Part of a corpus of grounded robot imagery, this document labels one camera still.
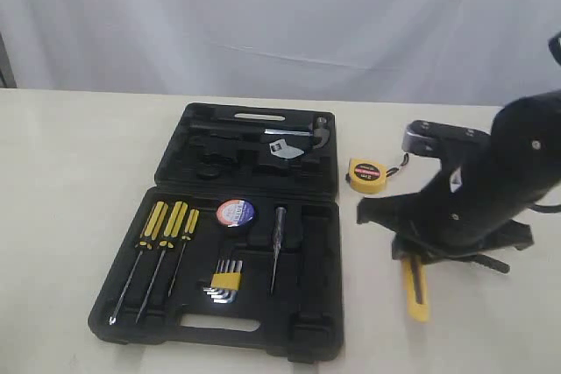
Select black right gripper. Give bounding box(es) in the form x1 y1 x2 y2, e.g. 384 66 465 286
356 150 535 265

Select yellow tape measure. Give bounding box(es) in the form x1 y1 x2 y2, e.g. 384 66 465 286
345 152 409 194

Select yellow utility knife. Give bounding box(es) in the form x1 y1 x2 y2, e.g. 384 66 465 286
401 255 430 322

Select black electrical tape roll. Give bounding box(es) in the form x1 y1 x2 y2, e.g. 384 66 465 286
216 199 256 229

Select orange-black combination pliers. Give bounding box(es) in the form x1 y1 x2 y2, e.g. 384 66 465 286
472 254 510 274

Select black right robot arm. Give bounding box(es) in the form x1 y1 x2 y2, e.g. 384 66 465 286
357 91 560 273

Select black plastic tool case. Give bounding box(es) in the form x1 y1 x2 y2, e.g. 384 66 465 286
88 102 344 363

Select hex key set yellow holder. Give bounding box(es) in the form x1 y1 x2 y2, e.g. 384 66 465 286
202 259 244 305

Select small yellow-black screwdriver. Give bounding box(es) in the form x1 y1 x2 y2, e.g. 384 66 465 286
167 208 200 298

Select white backdrop curtain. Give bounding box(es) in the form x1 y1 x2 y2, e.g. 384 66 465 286
1 0 560 105

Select middle yellow-black screwdriver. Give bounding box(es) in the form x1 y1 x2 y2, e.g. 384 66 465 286
135 201 188 324

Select large yellow-black screwdriver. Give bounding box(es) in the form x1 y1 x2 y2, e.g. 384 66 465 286
108 201 169 326

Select clear handled tester screwdriver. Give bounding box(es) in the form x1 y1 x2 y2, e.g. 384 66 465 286
269 207 287 295

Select claw hammer black handle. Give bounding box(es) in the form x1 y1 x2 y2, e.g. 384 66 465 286
189 116 330 149

